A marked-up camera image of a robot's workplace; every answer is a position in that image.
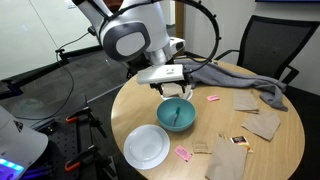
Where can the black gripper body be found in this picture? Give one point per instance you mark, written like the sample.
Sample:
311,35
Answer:
166,83

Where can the green capped marker pen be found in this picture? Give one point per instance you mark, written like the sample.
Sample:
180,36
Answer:
176,115

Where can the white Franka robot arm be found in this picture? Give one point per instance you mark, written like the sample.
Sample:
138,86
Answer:
133,26

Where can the white bowl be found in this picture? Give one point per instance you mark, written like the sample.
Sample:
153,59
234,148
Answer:
190,96

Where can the teal bowl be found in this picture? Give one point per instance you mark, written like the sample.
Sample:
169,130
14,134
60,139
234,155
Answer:
166,116

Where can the crumpled brown paper napkin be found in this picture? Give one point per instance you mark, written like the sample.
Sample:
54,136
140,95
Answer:
171,90

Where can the pink sugar packet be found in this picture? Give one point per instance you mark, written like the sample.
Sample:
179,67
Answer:
183,153
213,98

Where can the grey cloth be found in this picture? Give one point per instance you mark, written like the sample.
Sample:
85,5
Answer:
226,78

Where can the white round plate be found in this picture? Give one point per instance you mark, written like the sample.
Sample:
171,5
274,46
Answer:
146,146

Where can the small brown paper packet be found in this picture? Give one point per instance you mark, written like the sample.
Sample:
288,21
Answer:
201,147

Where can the orange black tea packet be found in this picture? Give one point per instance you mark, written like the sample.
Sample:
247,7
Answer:
239,140

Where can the black office chair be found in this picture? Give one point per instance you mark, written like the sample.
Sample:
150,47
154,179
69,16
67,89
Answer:
273,43

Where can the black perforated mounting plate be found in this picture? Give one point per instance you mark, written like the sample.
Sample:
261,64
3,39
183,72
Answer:
60,143

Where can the grey device with blue lights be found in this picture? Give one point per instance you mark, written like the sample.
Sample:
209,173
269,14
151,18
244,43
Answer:
20,143

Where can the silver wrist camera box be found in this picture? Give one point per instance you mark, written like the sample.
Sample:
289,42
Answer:
160,74

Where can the wooden door frame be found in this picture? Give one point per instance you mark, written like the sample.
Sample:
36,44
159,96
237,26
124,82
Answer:
180,20

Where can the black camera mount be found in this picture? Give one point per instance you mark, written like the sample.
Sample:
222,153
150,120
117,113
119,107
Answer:
61,55

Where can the white wall switch plate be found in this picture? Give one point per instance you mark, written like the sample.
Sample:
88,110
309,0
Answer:
71,5

